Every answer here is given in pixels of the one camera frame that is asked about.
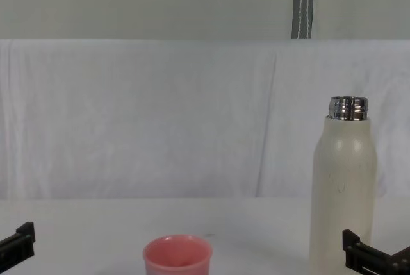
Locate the cream vacuum bottle steel neck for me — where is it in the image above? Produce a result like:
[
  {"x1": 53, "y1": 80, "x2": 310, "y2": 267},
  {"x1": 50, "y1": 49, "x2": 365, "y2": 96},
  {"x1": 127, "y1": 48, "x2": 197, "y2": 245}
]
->
[{"x1": 309, "y1": 96, "x2": 378, "y2": 275}]

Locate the white table cloth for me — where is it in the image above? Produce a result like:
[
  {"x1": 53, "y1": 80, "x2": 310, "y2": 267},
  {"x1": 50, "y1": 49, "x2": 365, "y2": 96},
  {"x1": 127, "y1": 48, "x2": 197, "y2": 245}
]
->
[{"x1": 0, "y1": 196, "x2": 410, "y2": 275}]

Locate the pink cup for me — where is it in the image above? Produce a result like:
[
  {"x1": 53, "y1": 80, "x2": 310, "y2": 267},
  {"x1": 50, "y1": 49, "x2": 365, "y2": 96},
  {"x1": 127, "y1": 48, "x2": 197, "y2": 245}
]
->
[{"x1": 142, "y1": 234, "x2": 214, "y2": 275}]

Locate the white draped backdrop cloth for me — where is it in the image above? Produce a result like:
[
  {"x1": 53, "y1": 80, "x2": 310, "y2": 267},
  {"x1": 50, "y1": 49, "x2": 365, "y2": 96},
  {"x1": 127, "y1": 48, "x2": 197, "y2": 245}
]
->
[{"x1": 0, "y1": 38, "x2": 410, "y2": 199}]

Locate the grey striped post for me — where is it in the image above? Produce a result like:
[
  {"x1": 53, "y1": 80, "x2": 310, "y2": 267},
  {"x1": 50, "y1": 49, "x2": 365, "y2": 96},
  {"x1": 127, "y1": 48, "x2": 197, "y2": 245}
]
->
[{"x1": 290, "y1": 0, "x2": 316, "y2": 40}]

